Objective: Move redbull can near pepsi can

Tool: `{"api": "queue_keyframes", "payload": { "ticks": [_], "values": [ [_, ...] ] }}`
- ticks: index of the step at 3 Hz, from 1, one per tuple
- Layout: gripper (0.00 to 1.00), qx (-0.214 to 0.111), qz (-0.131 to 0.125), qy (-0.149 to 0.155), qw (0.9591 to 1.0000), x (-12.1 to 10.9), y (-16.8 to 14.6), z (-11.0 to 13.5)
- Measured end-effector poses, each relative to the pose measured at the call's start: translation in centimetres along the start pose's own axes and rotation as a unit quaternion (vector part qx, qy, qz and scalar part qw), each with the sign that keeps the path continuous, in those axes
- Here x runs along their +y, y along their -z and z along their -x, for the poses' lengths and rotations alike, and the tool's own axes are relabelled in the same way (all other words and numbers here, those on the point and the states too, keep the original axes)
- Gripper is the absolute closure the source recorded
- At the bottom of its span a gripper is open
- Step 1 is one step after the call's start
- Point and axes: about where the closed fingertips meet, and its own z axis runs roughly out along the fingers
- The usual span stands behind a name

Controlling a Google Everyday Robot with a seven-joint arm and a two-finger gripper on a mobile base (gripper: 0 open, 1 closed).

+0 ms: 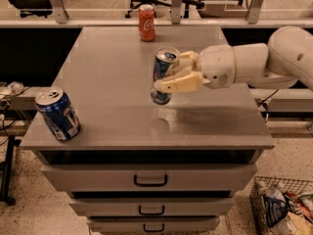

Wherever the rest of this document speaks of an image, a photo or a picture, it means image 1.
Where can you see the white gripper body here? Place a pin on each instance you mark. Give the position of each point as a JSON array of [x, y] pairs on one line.
[[215, 66]]

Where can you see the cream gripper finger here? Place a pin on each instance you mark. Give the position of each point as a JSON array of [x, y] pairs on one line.
[[188, 62], [190, 82]]

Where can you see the red bull can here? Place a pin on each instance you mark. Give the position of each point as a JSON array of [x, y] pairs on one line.
[[164, 58]]

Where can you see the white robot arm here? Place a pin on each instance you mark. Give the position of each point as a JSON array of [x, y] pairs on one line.
[[287, 58]]

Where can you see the orange coca-cola can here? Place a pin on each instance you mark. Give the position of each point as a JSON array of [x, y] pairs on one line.
[[146, 15]]

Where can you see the blue pepsi can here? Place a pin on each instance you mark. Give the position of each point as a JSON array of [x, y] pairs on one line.
[[55, 106]]

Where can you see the black office chair centre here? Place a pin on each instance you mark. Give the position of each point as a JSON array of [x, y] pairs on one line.
[[136, 4]]

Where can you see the grey drawer cabinet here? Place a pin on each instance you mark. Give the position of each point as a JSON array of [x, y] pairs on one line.
[[108, 75]]

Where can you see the bottom grey drawer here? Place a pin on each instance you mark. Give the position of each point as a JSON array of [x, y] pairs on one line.
[[153, 224]]

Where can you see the grey drawer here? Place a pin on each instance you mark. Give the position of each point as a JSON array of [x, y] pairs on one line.
[[153, 224], [151, 207], [149, 177]]

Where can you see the dark blue snack bag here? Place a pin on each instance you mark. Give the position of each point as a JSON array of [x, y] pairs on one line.
[[275, 210]]

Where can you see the top grey drawer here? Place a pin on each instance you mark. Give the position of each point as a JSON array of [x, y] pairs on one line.
[[149, 177]]

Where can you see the middle grey drawer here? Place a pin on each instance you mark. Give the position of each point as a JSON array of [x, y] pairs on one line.
[[151, 207]]

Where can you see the red snack bag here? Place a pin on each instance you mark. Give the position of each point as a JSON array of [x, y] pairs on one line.
[[300, 203]]

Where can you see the yellow snack bag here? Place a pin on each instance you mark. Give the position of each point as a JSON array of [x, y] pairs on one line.
[[299, 225]]

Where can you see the black stand leg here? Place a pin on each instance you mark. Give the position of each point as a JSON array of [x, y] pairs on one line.
[[6, 167]]

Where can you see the wire basket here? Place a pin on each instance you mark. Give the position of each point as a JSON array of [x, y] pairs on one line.
[[275, 188]]

